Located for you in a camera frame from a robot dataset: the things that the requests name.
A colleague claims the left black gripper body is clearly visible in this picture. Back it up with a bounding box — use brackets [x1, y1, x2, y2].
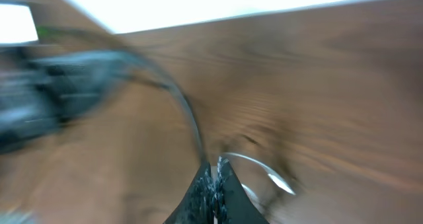
[1, 48, 134, 153]

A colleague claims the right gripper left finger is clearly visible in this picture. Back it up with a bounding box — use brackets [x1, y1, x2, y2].
[164, 161, 215, 224]

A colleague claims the black USB cable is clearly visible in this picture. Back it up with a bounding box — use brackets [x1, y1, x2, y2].
[42, 25, 212, 172]

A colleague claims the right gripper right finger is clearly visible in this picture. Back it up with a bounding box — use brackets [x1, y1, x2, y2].
[214, 157, 268, 224]

